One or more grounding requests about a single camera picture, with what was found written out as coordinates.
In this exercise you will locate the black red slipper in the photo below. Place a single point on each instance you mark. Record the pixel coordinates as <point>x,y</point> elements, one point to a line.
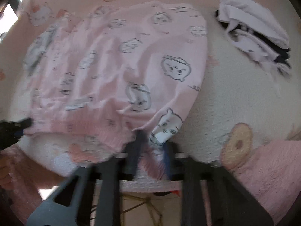
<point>161,194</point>

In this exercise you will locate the folded white black clothes stack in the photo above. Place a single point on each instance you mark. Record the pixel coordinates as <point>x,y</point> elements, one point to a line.
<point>253,29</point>

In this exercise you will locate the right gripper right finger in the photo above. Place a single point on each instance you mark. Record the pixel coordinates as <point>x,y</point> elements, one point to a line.
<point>211,194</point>

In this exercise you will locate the pink Hello Kitty sofa cover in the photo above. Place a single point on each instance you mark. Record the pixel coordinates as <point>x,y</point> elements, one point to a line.
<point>234,89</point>

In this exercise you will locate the pink fluffy right leg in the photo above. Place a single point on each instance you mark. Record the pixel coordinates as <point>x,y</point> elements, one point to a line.
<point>271,173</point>

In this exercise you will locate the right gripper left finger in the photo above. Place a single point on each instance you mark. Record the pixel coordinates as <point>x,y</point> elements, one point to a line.
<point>92,194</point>

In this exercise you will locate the pink cartoon print pajama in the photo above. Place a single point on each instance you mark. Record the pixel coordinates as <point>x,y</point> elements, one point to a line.
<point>120,70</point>

